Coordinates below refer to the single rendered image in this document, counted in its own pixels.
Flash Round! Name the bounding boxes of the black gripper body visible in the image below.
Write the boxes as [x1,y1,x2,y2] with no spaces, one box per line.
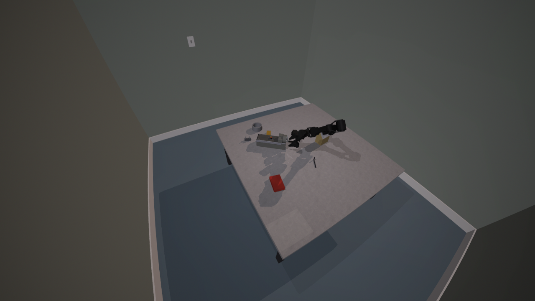
[293,137,304,148]

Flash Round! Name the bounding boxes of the red block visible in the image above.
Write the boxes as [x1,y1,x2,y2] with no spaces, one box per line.
[269,175,285,192]

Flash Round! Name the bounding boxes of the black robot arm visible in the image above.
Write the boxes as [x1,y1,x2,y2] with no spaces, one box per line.
[291,120,346,138]

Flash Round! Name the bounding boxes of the dark grey ring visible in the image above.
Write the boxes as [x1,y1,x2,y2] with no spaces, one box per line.
[252,122,262,132]

